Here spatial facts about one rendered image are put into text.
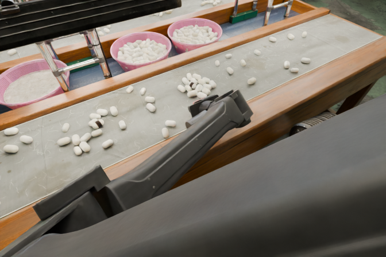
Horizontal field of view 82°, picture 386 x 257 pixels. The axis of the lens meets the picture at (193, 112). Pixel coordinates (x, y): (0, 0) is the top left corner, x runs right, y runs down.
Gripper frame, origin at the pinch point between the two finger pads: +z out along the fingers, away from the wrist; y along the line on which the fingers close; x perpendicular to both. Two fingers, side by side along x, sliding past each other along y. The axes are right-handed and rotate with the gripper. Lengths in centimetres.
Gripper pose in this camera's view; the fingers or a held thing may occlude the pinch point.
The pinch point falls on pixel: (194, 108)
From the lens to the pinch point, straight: 74.0
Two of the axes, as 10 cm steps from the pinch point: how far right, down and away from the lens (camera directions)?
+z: -4.1, -0.6, 9.1
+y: -8.5, 3.8, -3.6
